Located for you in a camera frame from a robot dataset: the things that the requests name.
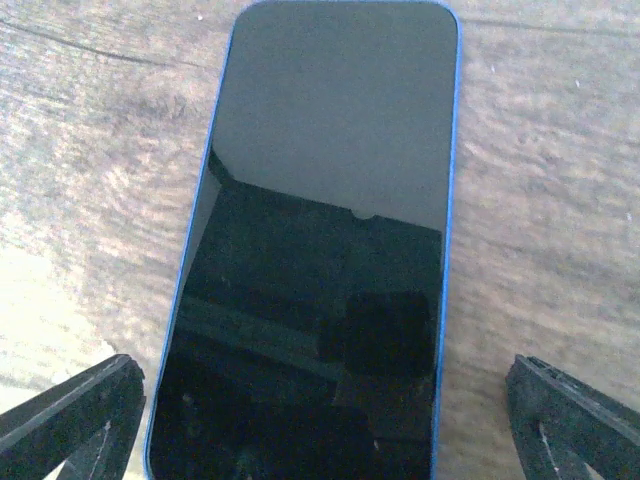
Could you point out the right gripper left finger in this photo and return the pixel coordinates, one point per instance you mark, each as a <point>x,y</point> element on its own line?
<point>86,426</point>

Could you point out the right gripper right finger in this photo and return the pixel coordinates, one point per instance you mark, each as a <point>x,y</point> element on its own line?
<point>563,429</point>

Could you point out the blue phone black screen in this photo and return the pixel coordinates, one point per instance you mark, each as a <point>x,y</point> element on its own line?
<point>307,329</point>

